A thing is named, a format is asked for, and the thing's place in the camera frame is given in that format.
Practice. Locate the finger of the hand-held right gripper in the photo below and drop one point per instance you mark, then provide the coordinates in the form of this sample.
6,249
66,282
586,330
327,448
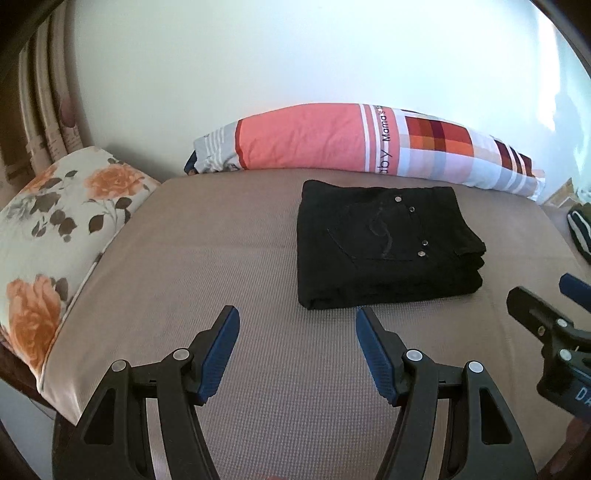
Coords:
531,307
575,284

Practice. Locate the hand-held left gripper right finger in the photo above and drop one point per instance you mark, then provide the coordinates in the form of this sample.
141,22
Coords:
376,355

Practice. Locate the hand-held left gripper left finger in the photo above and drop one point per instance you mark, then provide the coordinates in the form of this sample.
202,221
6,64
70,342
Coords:
219,355

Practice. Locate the black pants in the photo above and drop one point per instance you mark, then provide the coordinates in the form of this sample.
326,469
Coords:
369,267

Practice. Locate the dark green striped cloth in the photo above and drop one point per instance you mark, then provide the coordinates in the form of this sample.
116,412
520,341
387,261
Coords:
581,233

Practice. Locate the grey woven bed mat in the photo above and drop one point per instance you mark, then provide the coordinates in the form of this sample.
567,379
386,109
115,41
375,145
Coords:
207,258

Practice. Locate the dark patterned cloth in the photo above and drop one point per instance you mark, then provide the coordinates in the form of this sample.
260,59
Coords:
191,165

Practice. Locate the floral print pillow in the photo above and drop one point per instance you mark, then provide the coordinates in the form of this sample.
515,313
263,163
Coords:
69,221

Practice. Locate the pink checked long pillow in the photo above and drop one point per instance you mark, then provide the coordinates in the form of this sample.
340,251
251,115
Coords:
300,138

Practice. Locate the beige curtain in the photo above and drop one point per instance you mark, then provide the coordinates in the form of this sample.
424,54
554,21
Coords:
41,115

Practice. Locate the dark wooden bed frame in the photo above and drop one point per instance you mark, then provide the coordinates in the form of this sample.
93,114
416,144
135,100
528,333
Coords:
18,385

